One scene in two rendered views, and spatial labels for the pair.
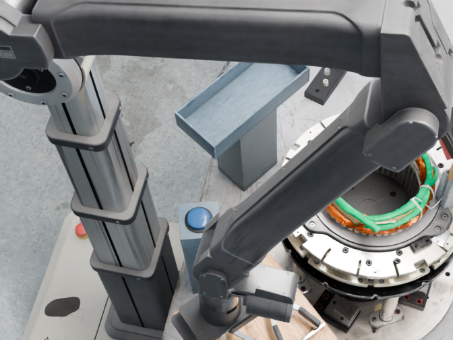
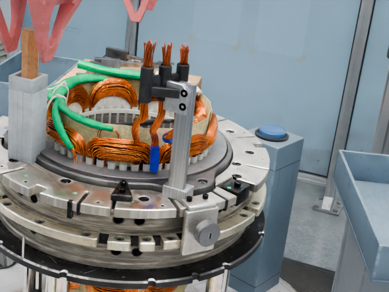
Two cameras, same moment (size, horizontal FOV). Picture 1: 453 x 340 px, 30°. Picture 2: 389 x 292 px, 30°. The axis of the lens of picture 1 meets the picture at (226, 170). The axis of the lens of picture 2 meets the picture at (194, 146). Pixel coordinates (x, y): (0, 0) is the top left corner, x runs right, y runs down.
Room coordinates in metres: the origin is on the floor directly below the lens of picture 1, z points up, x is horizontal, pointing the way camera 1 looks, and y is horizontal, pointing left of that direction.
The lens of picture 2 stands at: (1.17, -0.81, 1.41)
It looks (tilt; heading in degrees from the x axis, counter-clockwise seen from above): 22 degrees down; 126
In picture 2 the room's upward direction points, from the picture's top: 7 degrees clockwise
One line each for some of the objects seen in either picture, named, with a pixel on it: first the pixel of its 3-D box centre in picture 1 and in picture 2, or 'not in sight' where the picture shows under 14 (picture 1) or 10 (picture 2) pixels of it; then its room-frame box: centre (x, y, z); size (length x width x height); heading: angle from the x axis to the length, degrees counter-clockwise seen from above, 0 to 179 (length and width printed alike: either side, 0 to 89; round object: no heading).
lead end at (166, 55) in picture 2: not in sight; (167, 54); (0.76, -0.31, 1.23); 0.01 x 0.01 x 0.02; 21
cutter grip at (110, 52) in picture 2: not in sight; (117, 54); (0.38, 0.03, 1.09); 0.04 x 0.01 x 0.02; 14
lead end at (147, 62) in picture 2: not in sight; (149, 53); (0.76, -0.33, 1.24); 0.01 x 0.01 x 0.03
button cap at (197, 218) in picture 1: (198, 218); (272, 131); (0.67, 0.06, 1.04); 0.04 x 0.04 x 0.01
